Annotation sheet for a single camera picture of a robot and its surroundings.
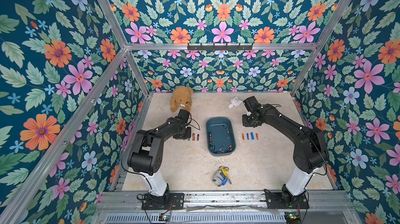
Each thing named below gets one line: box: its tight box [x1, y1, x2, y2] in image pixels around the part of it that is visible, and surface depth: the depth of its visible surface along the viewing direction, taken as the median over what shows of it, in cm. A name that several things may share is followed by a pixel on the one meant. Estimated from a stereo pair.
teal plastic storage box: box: [205, 117, 237, 157], surface depth 96 cm
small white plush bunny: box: [228, 96, 243, 109], surface depth 113 cm
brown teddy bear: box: [170, 85, 194, 113], surface depth 98 cm
